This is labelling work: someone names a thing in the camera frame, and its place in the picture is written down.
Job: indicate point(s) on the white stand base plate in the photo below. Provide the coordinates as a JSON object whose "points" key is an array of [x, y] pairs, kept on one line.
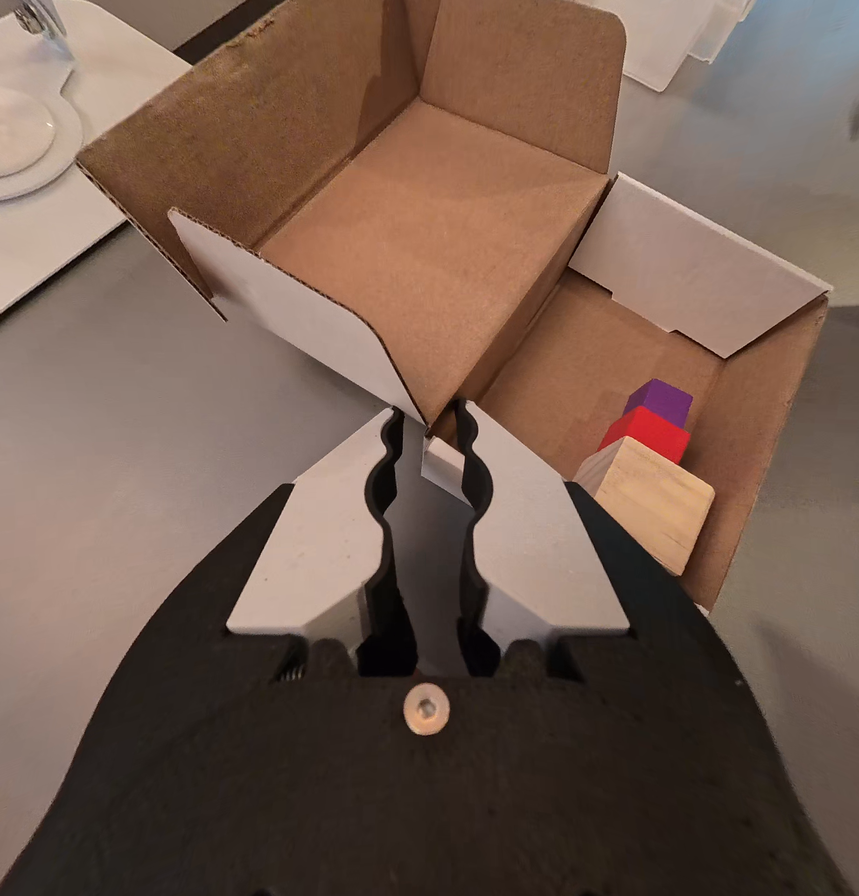
{"points": [[107, 70]]}

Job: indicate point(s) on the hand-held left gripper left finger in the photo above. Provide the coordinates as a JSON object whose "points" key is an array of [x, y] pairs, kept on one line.
{"points": [[317, 553]]}

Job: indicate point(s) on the clear plastic container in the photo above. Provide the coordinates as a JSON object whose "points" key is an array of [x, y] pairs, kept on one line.
{"points": [[681, 42]]}

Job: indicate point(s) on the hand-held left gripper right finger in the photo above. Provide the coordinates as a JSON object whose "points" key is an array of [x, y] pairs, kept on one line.
{"points": [[541, 553]]}

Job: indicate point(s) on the natural wooden cube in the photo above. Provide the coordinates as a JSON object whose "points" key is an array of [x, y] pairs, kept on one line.
{"points": [[653, 497]]}

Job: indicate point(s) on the white cardboard box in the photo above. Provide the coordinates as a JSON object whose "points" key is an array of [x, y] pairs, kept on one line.
{"points": [[415, 231]]}

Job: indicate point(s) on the red cube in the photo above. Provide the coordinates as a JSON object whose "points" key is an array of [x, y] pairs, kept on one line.
{"points": [[646, 434]]}

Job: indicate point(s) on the purple cube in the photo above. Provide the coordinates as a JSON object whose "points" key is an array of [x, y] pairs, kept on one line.
{"points": [[657, 402]]}

